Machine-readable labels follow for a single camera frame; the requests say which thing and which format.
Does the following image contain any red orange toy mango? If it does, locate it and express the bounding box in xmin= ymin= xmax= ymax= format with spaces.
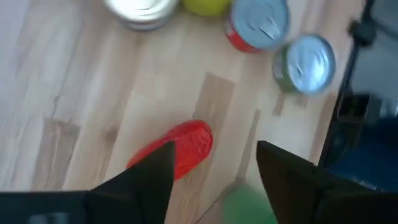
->
xmin=126 ymin=119 xmax=215 ymax=181

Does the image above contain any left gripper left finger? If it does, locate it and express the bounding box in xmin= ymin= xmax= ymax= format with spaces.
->
xmin=86 ymin=140 xmax=177 ymax=224

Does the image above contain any red label tin can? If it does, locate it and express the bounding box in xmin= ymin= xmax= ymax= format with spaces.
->
xmin=224 ymin=0 xmax=290 ymax=54

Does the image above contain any black frame clamp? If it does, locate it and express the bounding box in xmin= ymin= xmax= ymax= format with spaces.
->
xmin=348 ymin=18 xmax=379 ymax=47

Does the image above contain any green toy apple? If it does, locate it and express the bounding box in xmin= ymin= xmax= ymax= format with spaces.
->
xmin=182 ymin=0 xmax=233 ymax=17

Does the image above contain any gold top tin can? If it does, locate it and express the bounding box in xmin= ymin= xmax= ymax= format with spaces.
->
xmin=102 ymin=0 xmax=180 ymax=32

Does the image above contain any green label tuna can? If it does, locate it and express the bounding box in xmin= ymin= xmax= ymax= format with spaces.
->
xmin=272 ymin=33 xmax=336 ymax=96

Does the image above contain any green squeeze bottle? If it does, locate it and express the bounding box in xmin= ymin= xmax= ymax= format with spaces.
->
xmin=221 ymin=183 xmax=279 ymax=224

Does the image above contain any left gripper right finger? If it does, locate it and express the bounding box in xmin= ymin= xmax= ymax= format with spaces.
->
xmin=256 ymin=140 xmax=340 ymax=224

